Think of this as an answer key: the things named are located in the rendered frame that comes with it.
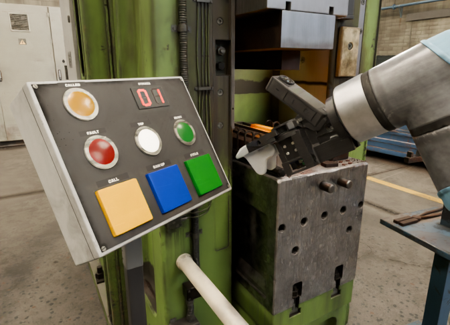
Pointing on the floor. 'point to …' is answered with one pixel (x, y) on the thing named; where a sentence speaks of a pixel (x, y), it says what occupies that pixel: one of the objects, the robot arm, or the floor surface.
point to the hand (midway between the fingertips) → (240, 151)
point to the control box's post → (134, 282)
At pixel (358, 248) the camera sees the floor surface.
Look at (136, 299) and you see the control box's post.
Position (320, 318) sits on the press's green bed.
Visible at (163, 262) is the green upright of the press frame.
